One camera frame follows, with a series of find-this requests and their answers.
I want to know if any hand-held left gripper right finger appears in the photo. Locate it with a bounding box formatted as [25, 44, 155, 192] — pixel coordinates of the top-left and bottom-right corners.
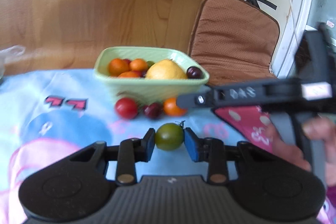
[184, 127, 279, 185]

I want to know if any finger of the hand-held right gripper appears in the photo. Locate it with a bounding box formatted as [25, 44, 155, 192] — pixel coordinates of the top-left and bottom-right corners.
[176, 84, 265, 112]

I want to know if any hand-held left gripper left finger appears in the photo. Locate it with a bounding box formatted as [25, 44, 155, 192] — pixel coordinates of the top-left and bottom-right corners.
[68, 128, 156, 186]

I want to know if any green tomato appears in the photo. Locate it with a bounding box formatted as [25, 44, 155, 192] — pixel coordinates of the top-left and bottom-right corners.
[155, 122, 185, 151]

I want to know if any dark red tomato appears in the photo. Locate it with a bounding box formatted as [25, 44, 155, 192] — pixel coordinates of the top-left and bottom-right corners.
[142, 102, 163, 119]

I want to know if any dark purple tomato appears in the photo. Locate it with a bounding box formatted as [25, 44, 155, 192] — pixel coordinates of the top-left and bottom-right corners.
[186, 66, 204, 80]

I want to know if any light green bowl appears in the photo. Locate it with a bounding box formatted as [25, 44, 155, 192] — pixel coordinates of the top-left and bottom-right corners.
[94, 46, 210, 106]

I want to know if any large yellow citrus fruit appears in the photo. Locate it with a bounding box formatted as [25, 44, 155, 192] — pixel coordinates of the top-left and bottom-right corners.
[145, 59, 188, 80]

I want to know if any person's right hand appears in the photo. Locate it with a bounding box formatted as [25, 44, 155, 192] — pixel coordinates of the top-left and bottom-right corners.
[266, 116, 336, 188]

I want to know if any brown seat cushion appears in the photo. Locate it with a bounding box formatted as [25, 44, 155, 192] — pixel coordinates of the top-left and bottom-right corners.
[188, 0, 281, 86]

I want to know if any printed cartoon blanket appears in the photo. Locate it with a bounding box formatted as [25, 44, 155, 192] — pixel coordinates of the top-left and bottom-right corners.
[0, 69, 336, 224]

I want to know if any clear plastic bag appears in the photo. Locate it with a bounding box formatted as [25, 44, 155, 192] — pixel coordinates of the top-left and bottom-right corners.
[0, 46, 27, 80]

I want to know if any white window frame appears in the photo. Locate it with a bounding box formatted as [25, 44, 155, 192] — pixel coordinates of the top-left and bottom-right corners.
[270, 0, 336, 80]

